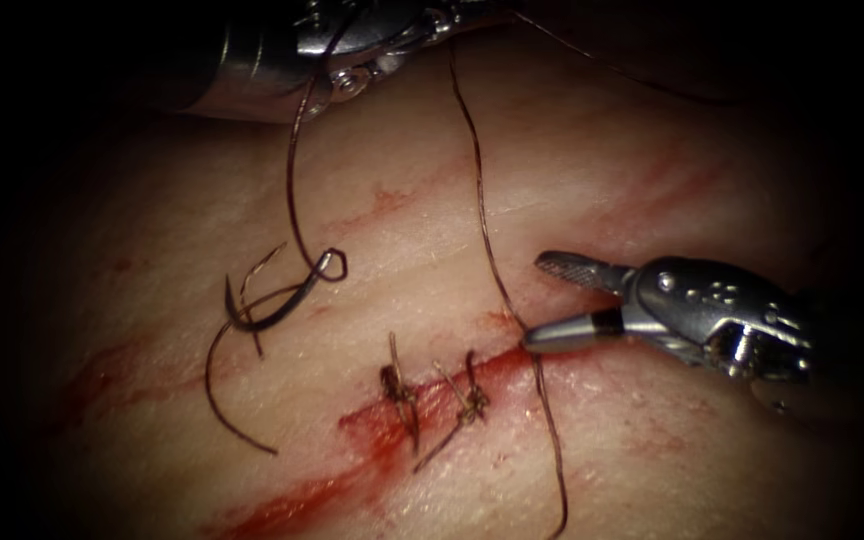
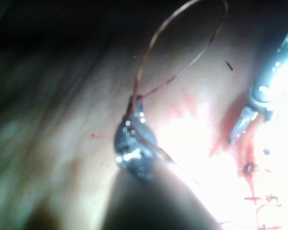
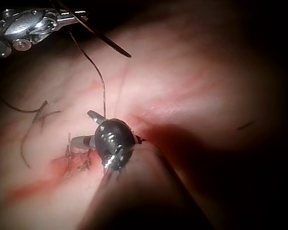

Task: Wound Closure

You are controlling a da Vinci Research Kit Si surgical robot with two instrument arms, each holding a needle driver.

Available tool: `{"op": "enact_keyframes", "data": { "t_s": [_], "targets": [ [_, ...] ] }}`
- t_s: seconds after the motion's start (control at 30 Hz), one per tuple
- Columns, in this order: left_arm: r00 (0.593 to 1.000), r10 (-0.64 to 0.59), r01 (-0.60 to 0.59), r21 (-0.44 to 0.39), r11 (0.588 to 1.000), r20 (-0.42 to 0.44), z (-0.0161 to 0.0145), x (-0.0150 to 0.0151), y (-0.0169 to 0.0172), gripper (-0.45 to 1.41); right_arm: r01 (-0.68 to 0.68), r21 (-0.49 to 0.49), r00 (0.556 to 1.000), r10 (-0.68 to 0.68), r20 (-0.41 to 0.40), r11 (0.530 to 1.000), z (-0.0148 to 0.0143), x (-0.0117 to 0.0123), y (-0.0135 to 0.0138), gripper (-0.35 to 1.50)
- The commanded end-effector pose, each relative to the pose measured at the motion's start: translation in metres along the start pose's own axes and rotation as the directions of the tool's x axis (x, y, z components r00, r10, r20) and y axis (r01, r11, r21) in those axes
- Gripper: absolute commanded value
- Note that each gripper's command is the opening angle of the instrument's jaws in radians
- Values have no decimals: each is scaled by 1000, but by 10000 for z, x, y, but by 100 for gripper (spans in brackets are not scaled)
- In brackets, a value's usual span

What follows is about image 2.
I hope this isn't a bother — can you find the tissue pad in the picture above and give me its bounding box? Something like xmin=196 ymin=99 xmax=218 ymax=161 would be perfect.
xmin=0 ymin=0 xmax=288 ymax=230

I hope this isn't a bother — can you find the right arm needle driver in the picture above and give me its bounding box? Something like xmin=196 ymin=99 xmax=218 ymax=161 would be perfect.
xmin=247 ymin=23 xmax=288 ymax=123

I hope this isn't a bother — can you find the left arm needle driver jaw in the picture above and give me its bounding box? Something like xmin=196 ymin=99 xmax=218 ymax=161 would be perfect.
xmin=126 ymin=95 xmax=136 ymax=120
xmin=135 ymin=99 xmax=146 ymax=118

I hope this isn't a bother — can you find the black stitching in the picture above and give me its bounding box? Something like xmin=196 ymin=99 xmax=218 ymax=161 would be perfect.
xmin=237 ymin=161 xmax=283 ymax=230

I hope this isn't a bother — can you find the right arm needle driver jaw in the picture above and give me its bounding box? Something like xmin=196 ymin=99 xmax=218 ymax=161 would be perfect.
xmin=228 ymin=107 xmax=249 ymax=144
xmin=242 ymin=111 xmax=259 ymax=135

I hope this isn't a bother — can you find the left arm needle driver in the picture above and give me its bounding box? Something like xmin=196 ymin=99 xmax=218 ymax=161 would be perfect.
xmin=114 ymin=114 xmax=159 ymax=181

